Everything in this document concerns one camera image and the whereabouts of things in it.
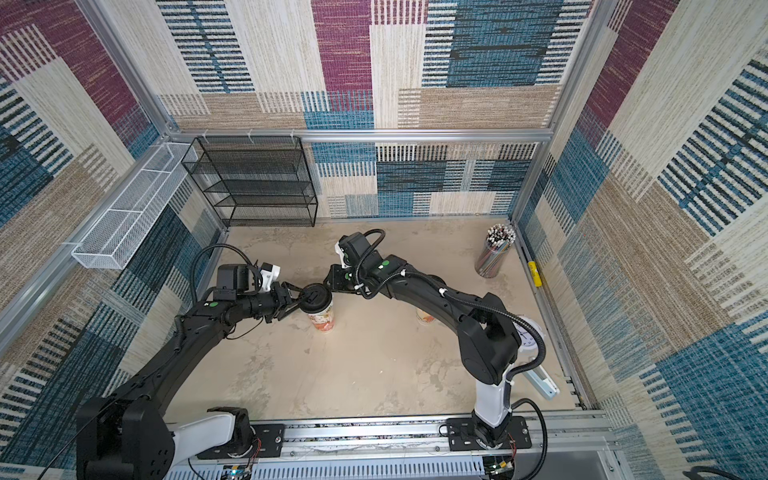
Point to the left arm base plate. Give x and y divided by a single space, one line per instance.
266 441

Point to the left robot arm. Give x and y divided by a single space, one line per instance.
125 436

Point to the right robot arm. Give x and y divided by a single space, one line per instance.
495 345

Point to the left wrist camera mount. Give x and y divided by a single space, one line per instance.
242 278

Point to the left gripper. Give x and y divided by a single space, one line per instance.
278 293

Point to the paper milk tea cup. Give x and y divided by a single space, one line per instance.
424 317
323 320

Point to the yellow marker on rail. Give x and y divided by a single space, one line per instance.
535 274

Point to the black wire shelf rack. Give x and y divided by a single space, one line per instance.
254 181

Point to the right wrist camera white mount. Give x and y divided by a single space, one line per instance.
344 261

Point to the white clock stand bar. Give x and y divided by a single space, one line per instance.
542 382

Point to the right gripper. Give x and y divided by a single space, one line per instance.
342 279

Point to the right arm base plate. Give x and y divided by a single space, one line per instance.
465 434

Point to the white mesh wall basket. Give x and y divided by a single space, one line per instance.
119 232

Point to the black lid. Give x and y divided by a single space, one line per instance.
313 302
437 280

